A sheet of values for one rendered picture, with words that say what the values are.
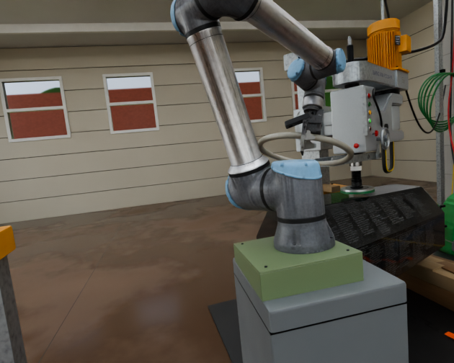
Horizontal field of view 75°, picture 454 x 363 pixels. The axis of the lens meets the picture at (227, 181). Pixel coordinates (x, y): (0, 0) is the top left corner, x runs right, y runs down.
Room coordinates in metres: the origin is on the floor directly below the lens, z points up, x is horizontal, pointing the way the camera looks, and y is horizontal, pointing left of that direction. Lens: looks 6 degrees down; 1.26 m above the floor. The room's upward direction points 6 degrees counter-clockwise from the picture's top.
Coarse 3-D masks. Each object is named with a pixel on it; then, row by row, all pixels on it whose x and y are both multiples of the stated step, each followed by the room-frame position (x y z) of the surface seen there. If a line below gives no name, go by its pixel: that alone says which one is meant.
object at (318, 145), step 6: (324, 108) 2.79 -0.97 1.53; (330, 108) 2.91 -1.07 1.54; (294, 114) 2.91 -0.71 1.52; (300, 114) 2.85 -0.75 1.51; (318, 144) 2.75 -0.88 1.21; (324, 144) 2.77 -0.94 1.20; (300, 150) 2.88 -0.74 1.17; (306, 150) 2.83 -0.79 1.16; (312, 150) 2.79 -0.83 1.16; (318, 150) 2.75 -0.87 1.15
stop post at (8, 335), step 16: (0, 240) 0.84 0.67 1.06; (0, 256) 0.82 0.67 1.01; (0, 272) 0.85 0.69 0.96; (0, 288) 0.83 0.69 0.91; (0, 304) 0.83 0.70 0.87; (16, 304) 0.90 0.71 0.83; (0, 320) 0.83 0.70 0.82; (16, 320) 0.88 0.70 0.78; (0, 336) 0.82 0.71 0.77; (16, 336) 0.87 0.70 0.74; (0, 352) 0.82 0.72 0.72; (16, 352) 0.85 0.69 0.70
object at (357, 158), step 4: (372, 152) 2.06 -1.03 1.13; (332, 156) 1.88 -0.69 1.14; (336, 156) 1.92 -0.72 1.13; (340, 156) 1.72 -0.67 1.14; (344, 156) 1.76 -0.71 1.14; (356, 156) 1.87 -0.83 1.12; (360, 156) 1.92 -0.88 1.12; (364, 156) 1.96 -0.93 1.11; (368, 156) 1.99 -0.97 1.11; (372, 156) 2.06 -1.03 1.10; (380, 156) 2.08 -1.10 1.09; (316, 160) 1.74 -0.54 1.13; (320, 160) 1.77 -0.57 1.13; (324, 160) 1.81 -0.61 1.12; (328, 160) 1.84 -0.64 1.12; (332, 160) 1.65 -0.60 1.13; (352, 160) 1.83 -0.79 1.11; (356, 160) 1.87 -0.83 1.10; (360, 160) 1.92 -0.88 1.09; (364, 160) 1.96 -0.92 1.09; (340, 164) 1.71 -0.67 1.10
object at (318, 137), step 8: (264, 136) 1.46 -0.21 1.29; (272, 136) 1.41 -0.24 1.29; (280, 136) 1.38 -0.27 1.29; (288, 136) 1.36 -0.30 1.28; (296, 136) 1.34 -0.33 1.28; (320, 136) 1.32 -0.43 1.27; (336, 144) 1.33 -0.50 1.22; (344, 144) 1.35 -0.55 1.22; (264, 152) 1.67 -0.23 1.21; (352, 152) 1.41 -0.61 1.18; (280, 160) 1.75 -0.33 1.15; (336, 160) 1.62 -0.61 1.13; (344, 160) 1.53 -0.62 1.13
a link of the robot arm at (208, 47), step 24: (192, 0) 0.88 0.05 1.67; (192, 24) 0.91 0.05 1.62; (216, 24) 0.93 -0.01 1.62; (192, 48) 0.95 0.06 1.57; (216, 48) 0.93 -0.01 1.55; (216, 72) 0.93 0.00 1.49; (216, 96) 0.95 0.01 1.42; (240, 96) 0.97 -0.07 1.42; (216, 120) 0.99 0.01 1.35; (240, 120) 0.96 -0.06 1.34; (240, 144) 0.97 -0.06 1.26; (240, 168) 0.98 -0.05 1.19; (264, 168) 0.98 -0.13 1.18; (240, 192) 1.00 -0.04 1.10
